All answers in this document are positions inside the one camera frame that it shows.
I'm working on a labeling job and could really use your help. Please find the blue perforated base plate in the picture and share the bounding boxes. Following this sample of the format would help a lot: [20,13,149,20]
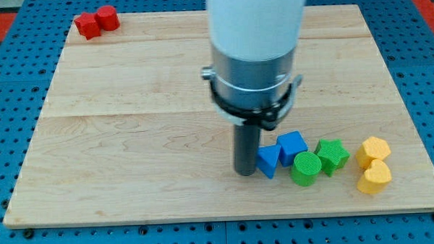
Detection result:
[0,0,434,244]

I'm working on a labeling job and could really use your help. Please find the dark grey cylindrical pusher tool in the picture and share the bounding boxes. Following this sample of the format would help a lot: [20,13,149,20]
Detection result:
[233,125,261,176]

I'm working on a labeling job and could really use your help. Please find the blue triangle block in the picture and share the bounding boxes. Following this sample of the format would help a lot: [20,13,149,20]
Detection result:
[257,145,281,180]

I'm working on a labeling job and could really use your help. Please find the blue cube block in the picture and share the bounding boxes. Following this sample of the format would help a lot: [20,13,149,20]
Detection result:
[276,131,308,167]

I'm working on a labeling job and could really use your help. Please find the red star block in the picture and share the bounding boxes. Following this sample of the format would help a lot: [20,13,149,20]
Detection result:
[74,12,101,41]

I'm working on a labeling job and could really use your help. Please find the yellow hexagon block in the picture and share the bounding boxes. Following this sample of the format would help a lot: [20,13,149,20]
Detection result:
[355,136,391,169]

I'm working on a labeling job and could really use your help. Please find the red cylinder block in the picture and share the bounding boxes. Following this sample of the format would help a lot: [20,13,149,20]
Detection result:
[96,5,120,31]

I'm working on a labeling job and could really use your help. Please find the yellow heart block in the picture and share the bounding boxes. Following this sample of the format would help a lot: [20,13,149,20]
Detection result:
[357,159,393,194]

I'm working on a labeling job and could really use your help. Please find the green cylinder block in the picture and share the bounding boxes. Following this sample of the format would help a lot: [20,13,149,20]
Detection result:
[290,151,321,186]

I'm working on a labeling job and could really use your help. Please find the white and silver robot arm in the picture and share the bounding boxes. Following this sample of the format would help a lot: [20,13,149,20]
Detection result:
[204,0,306,130]

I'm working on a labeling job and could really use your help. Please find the green star block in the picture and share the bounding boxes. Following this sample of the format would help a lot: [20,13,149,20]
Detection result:
[314,138,351,177]

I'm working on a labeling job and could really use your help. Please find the light wooden board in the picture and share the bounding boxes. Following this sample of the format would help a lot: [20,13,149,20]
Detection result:
[4,5,434,229]

